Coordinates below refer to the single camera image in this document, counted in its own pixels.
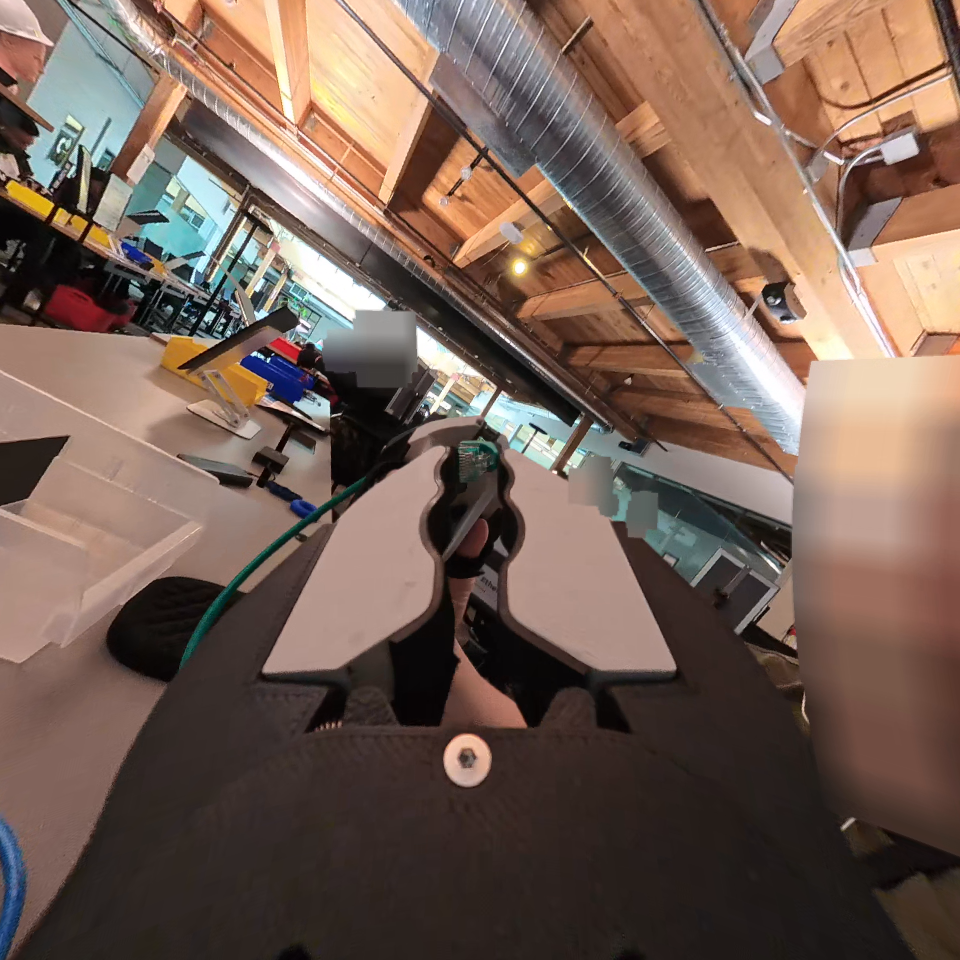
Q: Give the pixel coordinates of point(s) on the blue storage bin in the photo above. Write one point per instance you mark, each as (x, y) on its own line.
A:
(281, 371)

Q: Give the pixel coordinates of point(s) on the person's right hand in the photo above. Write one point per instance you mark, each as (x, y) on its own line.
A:
(474, 536)

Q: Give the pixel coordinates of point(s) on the black wrist rest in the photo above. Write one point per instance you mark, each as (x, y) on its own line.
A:
(165, 622)

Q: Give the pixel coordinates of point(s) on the black flat device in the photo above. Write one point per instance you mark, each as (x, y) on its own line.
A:
(217, 469)

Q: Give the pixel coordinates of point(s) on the grey junction box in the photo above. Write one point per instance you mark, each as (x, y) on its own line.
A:
(900, 146)

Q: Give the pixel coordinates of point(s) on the silver air duct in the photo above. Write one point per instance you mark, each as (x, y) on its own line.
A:
(600, 187)

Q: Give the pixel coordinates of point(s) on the yellow storage bin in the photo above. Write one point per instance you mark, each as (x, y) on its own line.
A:
(184, 356)

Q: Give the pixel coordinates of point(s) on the grey tablet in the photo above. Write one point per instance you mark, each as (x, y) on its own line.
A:
(240, 337)

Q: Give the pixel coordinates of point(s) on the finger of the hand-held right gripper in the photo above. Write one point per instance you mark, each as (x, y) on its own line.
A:
(469, 521)
(450, 431)

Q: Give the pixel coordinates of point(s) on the dark cabinet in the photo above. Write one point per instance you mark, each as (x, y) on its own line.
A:
(739, 589)

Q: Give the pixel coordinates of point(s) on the blue tape roll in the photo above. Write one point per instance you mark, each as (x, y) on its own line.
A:
(304, 508)

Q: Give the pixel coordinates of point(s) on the ceiling security camera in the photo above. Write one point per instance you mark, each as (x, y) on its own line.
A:
(781, 301)

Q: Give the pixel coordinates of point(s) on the red storage bin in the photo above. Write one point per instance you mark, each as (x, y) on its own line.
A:
(90, 309)

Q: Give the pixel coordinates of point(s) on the clear plastic bin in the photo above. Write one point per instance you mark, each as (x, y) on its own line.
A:
(112, 540)

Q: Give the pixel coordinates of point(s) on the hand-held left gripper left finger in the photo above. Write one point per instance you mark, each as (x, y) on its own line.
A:
(360, 570)

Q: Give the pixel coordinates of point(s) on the far work desk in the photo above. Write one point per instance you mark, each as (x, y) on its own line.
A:
(67, 225)

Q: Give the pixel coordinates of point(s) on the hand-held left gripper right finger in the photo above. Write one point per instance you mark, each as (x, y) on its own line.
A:
(585, 585)

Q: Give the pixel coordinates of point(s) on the white tablet stand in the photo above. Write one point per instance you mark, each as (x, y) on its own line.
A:
(225, 409)

